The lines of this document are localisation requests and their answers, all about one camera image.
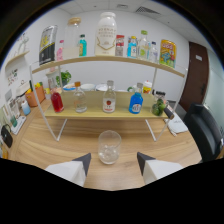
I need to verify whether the light blue cup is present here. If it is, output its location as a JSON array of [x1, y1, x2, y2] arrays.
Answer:
[[20, 100, 32, 116]]

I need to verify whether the blue rimmed bowl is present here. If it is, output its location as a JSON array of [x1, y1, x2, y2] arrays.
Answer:
[[62, 83, 77, 92]]

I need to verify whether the potted green plant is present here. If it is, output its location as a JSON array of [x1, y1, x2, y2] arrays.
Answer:
[[55, 70, 72, 88]]

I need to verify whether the large white bottle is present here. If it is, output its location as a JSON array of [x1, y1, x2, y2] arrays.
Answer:
[[94, 11, 118, 57]]

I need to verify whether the white vase with flowers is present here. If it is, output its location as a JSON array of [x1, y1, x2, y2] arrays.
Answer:
[[45, 66, 62, 90]]

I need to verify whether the small pink bottle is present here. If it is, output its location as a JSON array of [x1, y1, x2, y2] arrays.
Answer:
[[56, 39, 65, 62]]

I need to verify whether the clear bottle blue cap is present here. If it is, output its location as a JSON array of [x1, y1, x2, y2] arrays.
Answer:
[[148, 41, 159, 64]]

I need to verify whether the white ornament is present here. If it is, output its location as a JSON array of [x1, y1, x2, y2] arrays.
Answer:
[[18, 34, 30, 54]]

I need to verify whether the white tub yellow label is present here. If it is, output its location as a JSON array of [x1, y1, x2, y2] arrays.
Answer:
[[142, 80, 153, 95]]

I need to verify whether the orange storage basket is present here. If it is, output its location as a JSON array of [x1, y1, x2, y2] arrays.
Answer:
[[25, 85, 46, 108]]

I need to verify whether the black sofa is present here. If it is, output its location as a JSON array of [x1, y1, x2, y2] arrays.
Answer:
[[182, 103, 224, 164]]

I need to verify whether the white tray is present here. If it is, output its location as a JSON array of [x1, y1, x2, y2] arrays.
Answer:
[[10, 114, 27, 135]]

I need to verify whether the blue liquid bottle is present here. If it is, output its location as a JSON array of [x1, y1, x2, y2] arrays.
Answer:
[[128, 82, 144, 115]]

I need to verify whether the brown door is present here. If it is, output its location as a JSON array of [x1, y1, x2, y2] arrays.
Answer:
[[178, 41, 210, 113]]

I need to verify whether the wooden wall shelf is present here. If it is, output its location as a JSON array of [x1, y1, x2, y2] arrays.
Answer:
[[4, 49, 31, 68]]

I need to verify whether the dark wooden muddler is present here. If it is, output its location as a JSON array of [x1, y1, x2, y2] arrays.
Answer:
[[155, 90, 175, 120]]

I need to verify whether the white wooden two-tier rack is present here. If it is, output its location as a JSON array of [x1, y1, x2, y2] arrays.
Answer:
[[29, 54, 189, 143]]

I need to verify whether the clear drinking glass with ice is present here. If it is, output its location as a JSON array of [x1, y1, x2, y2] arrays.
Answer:
[[97, 129, 123, 165]]

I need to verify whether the white bowl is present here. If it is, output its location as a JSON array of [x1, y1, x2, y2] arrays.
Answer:
[[95, 83, 108, 92], [80, 83, 96, 92]]

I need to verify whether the white photo frame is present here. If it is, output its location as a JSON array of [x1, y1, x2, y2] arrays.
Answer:
[[8, 98, 20, 118]]

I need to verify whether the red liquid bottle white cap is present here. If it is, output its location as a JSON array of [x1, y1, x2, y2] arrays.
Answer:
[[50, 87, 65, 113]]

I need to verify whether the light blue bottle yellow cap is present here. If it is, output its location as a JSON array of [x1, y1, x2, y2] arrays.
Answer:
[[126, 35, 139, 59]]

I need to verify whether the large ceiling vent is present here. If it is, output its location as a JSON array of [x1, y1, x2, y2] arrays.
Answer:
[[134, 5, 161, 15]]

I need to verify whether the white fabric pouch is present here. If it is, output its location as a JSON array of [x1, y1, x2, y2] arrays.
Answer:
[[165, 112, 189, 135]]

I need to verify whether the green cup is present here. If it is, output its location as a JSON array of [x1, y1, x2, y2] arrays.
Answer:
[[9, 114, 18, 128]]

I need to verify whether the black yellow snack bag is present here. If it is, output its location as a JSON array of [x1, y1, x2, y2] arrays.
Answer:
[[38, 25, 59, 66]]

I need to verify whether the teal liquid bottle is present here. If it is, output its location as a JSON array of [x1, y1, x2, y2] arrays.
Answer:
[[78, 33, 88, 58]]

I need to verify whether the glass jar of limes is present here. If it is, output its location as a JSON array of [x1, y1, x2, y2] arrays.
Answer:
[[151, 91, 168, 117]]

